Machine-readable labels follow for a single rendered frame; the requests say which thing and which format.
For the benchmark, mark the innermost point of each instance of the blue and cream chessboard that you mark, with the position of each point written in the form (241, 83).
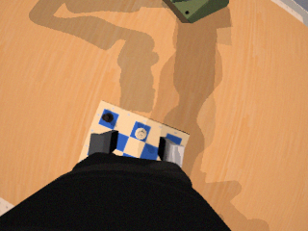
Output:
(127, 123)

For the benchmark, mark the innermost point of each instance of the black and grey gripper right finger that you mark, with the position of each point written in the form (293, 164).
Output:
(170, 151)

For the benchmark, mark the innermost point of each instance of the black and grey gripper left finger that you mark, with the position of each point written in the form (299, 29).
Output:
(104, 142)

